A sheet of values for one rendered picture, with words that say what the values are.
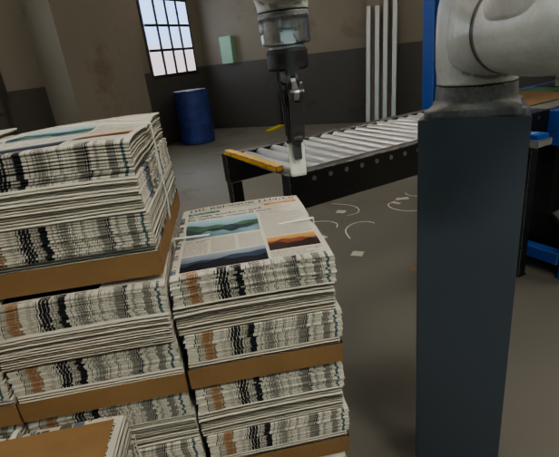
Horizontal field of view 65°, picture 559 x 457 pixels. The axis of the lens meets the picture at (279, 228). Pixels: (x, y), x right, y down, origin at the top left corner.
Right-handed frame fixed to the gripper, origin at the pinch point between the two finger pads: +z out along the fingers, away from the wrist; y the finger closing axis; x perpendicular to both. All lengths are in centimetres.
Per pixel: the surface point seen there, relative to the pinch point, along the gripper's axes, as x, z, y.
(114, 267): -34.5, 9.7, 16.7
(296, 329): -6.4, 26.7, 18.4
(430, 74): 107, 1, -158
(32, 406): -53, 32, 19
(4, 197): -47, -4, 16
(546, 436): 68, 96, -3
